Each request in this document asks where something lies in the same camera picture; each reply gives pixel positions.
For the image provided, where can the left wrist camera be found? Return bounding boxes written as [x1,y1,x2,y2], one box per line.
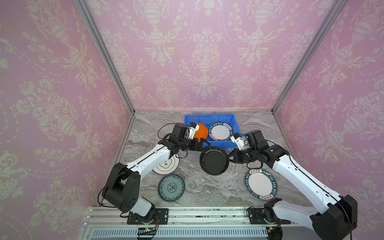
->
[187,122,200,140]

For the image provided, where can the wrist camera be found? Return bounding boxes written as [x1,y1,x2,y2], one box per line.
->
[187,122,200,140]
[231,133,246,150]

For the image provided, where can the orange plate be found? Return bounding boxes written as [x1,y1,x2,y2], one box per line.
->
[194,123,209,139]

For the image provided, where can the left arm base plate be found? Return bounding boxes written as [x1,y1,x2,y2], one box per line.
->
[127,208,170,225]

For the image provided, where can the blue plastic bin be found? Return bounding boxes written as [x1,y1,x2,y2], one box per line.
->
[184,114,241,149]

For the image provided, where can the white plate black flower outline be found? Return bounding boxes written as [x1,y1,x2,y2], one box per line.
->
[153,156,180,176]

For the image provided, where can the right corner aluminium post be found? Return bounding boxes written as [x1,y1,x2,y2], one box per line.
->
[271,0,347,116]

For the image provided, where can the large green-rim white plate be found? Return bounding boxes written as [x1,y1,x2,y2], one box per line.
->
[245,169,278,201]

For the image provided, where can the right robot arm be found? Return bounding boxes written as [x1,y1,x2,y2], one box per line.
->
[230,130,358,240]

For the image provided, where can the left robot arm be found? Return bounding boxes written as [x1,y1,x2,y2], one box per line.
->
[98,122,210,222]

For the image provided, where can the teal patterned plate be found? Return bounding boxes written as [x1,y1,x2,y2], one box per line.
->
[158,175,185,202]

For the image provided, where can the corner aluminium post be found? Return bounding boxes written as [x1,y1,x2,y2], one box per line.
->
[271,0,347,116]
[74,0,135,116]

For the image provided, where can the left corner aluminium post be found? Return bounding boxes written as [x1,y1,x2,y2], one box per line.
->
[74,0,135,116]

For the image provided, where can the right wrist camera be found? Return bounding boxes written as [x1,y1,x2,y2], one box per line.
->
[231,133,246,150]

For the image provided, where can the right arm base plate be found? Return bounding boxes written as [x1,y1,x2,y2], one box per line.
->
[246,207,292,225]

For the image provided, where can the aluminium front rail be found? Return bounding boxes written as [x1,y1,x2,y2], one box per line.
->
[78,205,341,240]

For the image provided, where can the small green-rim plate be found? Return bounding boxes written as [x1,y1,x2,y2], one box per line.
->
[208,122,234,141]

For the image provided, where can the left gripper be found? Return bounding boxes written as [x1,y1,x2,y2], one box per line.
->
[178,137,211,152]

